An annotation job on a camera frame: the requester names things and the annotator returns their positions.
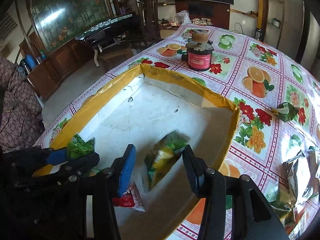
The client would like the small green snack packet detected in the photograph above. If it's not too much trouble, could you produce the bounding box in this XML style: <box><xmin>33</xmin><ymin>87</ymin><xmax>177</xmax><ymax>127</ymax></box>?
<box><xmin>66</xmin><ymin>133</ymin><xmax>95</xmax><ymax>160</ymax></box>

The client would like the silver foil snack bag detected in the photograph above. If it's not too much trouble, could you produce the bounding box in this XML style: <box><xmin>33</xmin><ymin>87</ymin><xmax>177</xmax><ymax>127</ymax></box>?
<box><xmin>283</xmin><ymin>146</ymin><xmax>319</xmax><ymax>206</ymax></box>

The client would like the green yellow snack bag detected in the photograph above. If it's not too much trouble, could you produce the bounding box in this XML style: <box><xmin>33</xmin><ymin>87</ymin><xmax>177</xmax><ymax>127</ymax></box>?
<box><xmin>144</xmin><ymin>131</ymin><xmax>190</xmax><ymax>190</ymax></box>

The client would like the red label jar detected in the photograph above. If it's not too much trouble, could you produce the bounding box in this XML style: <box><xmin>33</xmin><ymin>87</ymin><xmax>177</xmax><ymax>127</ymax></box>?
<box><xmin>181</xmin><ymin>29</ymin><xmax>214</xmax><ymax>72</ymax></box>

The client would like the white plastic bag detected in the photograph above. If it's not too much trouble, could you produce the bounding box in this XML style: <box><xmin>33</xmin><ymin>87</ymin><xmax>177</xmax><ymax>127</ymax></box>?
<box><xmin>169</xmin><ymin>10</ymin><xmax>191</xmax><ymax>27</ymax></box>

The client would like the small green foil candy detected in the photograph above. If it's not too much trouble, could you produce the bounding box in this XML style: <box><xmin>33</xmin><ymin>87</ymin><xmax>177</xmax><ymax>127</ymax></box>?
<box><xmin>271</xmin><ymin>102</ymin><xmax>299</xmax><ymax>122</ymax></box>

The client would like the floral fruit tablecloth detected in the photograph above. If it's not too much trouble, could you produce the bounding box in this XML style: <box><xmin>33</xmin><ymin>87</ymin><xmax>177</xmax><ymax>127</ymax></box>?
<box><xmin>35</xmin><ymin>23</ymin><xmax>320</xmax><ymax>240</ymax></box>

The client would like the dark wooden chair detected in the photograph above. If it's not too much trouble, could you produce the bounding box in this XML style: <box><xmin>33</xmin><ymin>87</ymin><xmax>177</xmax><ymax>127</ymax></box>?
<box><xmin>132</xmin><ymin>0</ymin><xmax>161</xmax><ymax>48</ymax></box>

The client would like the yellow taped foam box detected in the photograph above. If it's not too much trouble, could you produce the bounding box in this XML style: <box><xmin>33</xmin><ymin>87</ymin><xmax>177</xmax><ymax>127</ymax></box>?
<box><xmin>38</xmin><ymin>64</ymin><xmax>240</xmax><ymax>239</ymax></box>

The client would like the floral painted glass cabinet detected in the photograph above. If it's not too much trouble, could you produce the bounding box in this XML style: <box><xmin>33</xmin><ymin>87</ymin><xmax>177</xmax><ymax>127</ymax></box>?
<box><xmin>30</xmin><ymin>0</ymin><xmax>110</xmax><ymax>54</ymax></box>

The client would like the woman in brown jacket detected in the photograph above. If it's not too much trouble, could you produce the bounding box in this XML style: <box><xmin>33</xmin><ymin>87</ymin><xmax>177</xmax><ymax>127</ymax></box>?
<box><xmin>1</xmin><ymin>57</ymin><xmax>44</xmax><ymax>153</ymax></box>

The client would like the red white snack packet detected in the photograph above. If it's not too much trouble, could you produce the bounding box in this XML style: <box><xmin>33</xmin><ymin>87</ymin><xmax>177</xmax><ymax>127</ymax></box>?
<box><xmin>112</xmin><ymin>182</ymin><xmax>145</xmax><ymax>212</ymax></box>

